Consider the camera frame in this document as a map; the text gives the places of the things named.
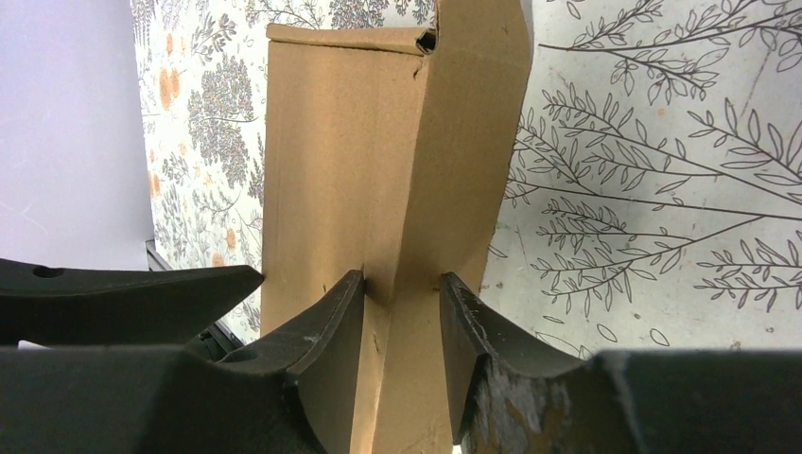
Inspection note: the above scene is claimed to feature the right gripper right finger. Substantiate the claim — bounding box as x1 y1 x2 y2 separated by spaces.
440 272 801 453

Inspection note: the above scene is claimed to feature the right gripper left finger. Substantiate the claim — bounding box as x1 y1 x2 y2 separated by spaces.
1 271 364 453

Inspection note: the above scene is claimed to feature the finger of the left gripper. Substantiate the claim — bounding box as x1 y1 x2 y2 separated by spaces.
1 259 264 346

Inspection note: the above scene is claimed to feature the brown cardboard box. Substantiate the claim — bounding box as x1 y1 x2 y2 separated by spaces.
261 1 532 453

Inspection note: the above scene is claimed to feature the floral patterned table mat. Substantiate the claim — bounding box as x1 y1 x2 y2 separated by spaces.
131 1 801 358

